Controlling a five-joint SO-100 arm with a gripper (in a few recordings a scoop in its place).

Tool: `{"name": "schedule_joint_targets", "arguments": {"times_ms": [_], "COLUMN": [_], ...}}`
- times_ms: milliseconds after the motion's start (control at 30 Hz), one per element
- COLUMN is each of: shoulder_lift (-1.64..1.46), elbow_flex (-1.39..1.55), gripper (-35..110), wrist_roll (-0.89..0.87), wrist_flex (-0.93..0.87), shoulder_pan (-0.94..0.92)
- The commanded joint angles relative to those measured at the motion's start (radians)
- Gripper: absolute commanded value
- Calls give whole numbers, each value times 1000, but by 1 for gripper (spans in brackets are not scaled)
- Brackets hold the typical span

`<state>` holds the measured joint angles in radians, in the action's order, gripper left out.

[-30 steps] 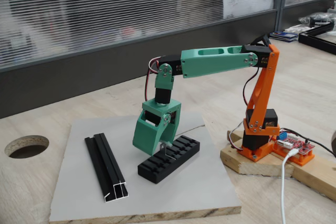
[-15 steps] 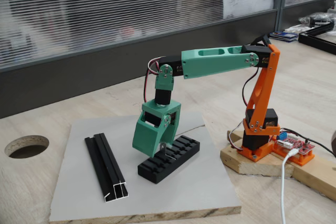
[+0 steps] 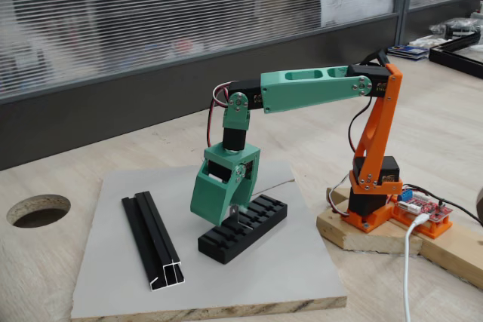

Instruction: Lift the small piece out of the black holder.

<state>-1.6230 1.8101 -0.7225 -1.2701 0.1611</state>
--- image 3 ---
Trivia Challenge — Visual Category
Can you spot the white USB cable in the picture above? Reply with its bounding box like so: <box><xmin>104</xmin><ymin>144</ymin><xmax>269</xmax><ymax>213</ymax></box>
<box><xmin>402</xmin><ymin>213</ymin><xmax>429</xmax><ymax>322</ymax></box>

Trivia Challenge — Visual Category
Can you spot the black red servo wire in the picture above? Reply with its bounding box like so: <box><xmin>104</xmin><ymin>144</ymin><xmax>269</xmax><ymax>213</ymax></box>
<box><xmin>347</xmin><ymin>96</ymin><xmax>374</xmax><ymax>157</ymax></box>

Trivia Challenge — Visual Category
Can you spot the grey coated chipboard panel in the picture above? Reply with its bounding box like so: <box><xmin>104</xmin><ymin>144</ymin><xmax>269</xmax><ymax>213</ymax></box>
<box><xmin>70</xmin><ymin>158</ymin><xmax>348</xmax><ymax>320</ymax></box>

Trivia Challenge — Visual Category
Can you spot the blue booklet stack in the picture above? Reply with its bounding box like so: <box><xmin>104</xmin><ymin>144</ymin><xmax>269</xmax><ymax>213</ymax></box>
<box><xmin>386</xmin><ymin>45</ymin><xmax>430</xmax><ymax>62</ymax></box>

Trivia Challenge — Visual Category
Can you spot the black aluminium profile rail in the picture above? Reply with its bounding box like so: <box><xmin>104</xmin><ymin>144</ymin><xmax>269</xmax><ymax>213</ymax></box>
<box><xmin>120</xmin><ymin>191</ymin><xmax>186</xmax><ymax>293</ymax></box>

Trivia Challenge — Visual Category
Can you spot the white paper pile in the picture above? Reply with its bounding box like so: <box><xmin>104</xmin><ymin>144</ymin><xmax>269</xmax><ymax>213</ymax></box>
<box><xmin>409</xmin><ymin>34</ymin><xmax>447</xmax><ymax>48</ymax></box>

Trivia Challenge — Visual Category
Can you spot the black slotted holder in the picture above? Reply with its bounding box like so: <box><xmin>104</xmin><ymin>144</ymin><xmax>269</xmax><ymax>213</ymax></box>
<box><xmin>197</xmin><ymin>193</ymin><xmax>288</xmax><ymax>265</ymax></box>

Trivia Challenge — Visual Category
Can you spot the light wooden base block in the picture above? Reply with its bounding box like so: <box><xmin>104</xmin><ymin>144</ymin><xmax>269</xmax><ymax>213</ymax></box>
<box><xmin>315</xmin><ymin>185</ymin><xmax>424</xmax><ymax>256</ymax></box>

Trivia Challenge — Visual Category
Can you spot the clear plastic bag of parts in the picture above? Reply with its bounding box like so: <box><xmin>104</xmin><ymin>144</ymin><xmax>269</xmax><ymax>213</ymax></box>
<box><xmin>429</xmin><ymin>17</ymin><xmax>483</xmax><ymax>42</ymax></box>

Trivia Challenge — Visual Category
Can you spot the thin black power cable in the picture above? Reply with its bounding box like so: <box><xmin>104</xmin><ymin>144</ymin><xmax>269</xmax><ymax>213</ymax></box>
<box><xmin>405</xmin><ymin>184</ymin><xmax>483</xmax><ymax>225</ymax></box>

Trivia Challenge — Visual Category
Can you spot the small metal bracket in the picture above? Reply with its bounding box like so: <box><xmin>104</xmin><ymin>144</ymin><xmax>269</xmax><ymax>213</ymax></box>
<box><xmin>228</xmin><ymin>204</ymin><xmax>252</xmax><ymax>230</ymax></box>

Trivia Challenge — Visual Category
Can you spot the long wooden plank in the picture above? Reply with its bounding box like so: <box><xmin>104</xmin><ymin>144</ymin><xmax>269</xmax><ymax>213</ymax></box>
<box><xmin>414</xmin><ymin>219</ymin><xmax>483</xmax><ymax>290</ymax></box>

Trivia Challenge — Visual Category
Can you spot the black rectangular frame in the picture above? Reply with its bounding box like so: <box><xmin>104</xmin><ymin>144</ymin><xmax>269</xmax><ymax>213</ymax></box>
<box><xmin>428</xmin><ymin>31</ymin><xmax>483</xmax><ymax>80</ymax></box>

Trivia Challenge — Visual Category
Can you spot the red white servo wire loop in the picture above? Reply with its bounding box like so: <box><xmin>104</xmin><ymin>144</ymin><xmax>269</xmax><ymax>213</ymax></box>
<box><xmin>206</xmin><ymin>82</ymin><xmax>242</xmax><ymax>149</ymax></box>

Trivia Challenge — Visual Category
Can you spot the white red servo wire bundle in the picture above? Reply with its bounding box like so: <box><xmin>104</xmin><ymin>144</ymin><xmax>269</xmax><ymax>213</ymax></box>
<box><xmin>325</xmin><ymin>173</ymin><xmax>354</xmax><ymax>221</ymax></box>

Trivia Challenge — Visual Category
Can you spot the red controller board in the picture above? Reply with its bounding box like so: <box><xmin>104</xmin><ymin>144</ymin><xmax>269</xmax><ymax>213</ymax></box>
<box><xmin>395</xmin><ymin>188</ymin><xmax>452</xmax><ymax>223</ymax></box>

